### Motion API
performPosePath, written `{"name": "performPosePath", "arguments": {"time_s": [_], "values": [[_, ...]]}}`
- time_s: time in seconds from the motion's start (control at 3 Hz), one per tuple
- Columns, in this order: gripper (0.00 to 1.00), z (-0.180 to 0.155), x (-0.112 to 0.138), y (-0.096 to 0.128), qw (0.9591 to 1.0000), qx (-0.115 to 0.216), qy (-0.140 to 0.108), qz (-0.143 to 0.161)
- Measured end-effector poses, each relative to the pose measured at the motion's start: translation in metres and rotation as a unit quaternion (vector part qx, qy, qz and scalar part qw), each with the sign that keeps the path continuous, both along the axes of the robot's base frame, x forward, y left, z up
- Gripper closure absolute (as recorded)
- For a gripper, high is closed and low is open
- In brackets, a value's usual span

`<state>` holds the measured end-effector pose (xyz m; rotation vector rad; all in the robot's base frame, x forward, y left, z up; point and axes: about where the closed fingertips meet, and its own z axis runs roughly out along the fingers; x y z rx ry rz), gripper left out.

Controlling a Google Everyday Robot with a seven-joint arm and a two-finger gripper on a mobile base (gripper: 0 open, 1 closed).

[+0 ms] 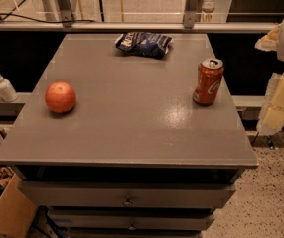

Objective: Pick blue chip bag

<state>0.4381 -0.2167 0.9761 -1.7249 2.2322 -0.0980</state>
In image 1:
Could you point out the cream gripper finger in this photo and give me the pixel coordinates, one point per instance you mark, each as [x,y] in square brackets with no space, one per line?
[269,41]
[271,116]

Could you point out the blue chip bag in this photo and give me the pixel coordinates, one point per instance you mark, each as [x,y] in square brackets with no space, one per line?
[144,44]

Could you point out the red soda can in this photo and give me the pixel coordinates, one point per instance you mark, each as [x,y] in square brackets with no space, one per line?
[210,73]

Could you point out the orange round fruit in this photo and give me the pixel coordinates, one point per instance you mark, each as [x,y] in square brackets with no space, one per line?
[60,97]

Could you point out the white pump dispenser bottle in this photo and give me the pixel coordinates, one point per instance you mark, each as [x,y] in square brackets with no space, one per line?
[7,91]

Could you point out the cardboard box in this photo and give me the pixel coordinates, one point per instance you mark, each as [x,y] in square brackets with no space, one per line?
[16,210]

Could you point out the grey metal railing frame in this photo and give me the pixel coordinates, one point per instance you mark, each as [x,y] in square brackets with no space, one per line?
[195,16]

